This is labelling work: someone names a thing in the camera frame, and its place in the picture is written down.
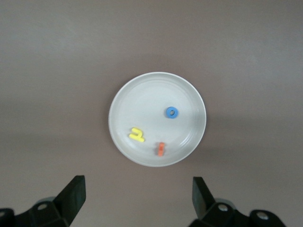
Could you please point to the yellow foam letter h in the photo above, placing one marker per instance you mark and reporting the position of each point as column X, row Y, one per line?
column 136, row 136

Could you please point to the beige brown round plate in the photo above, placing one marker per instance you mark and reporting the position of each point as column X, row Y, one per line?
column 146, row 99

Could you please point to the blue foam letter o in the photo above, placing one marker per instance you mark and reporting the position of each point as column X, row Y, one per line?
column 167, row 112

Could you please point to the brown table cover sheet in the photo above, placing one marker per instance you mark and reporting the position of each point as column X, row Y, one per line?
column 236, row 59

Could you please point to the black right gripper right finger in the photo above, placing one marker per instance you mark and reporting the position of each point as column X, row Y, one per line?
column 203, row 201

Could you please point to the orange foam letter r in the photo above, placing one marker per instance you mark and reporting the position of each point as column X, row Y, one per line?
column 161, row 149

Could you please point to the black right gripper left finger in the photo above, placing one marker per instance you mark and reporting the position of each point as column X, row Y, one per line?
column 71, row 201

